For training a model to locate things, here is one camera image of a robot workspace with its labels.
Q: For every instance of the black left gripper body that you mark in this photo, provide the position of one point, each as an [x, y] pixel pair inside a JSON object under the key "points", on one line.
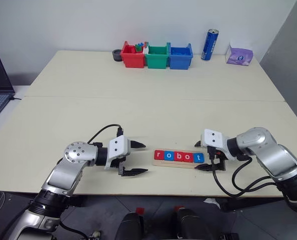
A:
{"points": [[122, 167]]}

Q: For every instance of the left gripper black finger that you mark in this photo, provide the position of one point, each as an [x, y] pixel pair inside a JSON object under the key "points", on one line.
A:
{"points": [[134, 172], [138, 145]]}

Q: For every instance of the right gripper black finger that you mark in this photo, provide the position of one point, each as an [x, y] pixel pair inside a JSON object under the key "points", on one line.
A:
{"points": [[204, 167], [199, 144]]}

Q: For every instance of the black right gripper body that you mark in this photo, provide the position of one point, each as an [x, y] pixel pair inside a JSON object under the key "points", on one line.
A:
{"points": [[220, 163]]}

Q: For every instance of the blue letter t tile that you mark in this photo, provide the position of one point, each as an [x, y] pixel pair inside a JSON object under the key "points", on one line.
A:
{"points": [[196, 161]]}

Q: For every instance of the red letter o tile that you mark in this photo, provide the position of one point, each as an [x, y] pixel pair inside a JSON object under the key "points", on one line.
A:
{"points": [[186, 160]]}

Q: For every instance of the red letter r tile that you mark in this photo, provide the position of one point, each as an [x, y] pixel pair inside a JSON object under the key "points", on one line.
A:
{"points": [[156, 157]]}

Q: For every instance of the red letter b tile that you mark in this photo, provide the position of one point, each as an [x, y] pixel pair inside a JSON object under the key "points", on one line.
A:
{"points": [[176, 159]]}

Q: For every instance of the blue letter o tile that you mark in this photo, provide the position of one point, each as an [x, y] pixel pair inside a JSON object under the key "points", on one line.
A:
{"points": [[165, 158]]}

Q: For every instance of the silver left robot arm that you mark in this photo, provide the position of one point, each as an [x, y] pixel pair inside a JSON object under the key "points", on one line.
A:
{"points": [[73, 152]]}

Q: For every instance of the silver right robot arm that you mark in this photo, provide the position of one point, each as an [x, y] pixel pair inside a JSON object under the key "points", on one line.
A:
{"points": [[258, 140]]}

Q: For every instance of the wooden letter tray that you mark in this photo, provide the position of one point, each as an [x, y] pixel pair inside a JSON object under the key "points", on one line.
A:
{"points": [[168, 164]]}

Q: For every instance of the white crumpled scrap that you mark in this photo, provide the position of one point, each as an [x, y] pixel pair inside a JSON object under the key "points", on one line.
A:
{"points": [[212, 202]]}

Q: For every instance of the small red tab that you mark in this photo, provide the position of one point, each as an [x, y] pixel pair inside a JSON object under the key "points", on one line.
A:
{"points": [[140, 210]]}

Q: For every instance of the dark rounded shape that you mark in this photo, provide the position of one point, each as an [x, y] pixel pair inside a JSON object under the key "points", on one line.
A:
{"points": [[129, 227], [188, 225]]}

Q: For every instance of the blue plastic bin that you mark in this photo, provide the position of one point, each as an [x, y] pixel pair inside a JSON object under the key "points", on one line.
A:
{"points": [[179, 63]]}

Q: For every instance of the red plastic bin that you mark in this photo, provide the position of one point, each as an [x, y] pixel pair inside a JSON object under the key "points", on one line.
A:
{"points": [[132, 61]]}

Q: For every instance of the green plastic bin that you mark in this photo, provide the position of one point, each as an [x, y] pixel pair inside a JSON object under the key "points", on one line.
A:
{"points": [[157, 62]]}

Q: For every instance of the small white plastic piece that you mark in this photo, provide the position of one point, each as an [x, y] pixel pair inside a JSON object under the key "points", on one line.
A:
{"points": [[145, 50]]}

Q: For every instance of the purple tissue pack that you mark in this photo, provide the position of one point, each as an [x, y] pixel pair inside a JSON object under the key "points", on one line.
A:
{"points": [[238, 56]]}

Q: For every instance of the small green toy block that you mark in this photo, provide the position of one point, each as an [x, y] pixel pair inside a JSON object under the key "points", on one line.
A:
{"points": [[139, 48]]}

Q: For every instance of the blue drink can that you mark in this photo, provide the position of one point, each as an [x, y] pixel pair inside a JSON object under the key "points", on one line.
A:
{"points": [[208, 47]]}

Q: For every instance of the grey partition panel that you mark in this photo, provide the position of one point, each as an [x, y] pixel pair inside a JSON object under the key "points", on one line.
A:
{"points": [[288, 62]]}

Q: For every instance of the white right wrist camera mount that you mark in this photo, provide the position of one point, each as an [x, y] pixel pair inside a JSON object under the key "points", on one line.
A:
{"points": [[213, 138]]}

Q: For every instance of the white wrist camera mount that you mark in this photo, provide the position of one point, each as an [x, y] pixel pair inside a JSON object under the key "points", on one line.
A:
{"points": [[213, 138], [116, 147]]}

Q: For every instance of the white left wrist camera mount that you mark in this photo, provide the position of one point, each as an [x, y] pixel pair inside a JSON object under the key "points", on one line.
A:
{"points": [[116, 147]]}

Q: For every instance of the black table frame bar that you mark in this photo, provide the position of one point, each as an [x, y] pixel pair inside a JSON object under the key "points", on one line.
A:
{"points": [[251, 203]]}

